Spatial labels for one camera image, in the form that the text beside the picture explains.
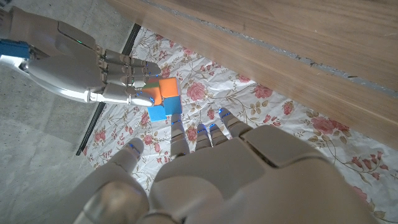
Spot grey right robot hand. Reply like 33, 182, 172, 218
8, 6, 162, 108

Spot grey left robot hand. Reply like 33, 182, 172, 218
73, 108, 379, 224

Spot multicoloured Rubik's cube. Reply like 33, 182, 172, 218
141, 77, 183, 123

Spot grey tape strip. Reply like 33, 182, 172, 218
139, 0, 398, 97

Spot black backdrop pole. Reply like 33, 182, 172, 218
75, 23, 143, 156

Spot white floral backdrop cloth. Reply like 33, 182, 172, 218
82, 26, 398, 224

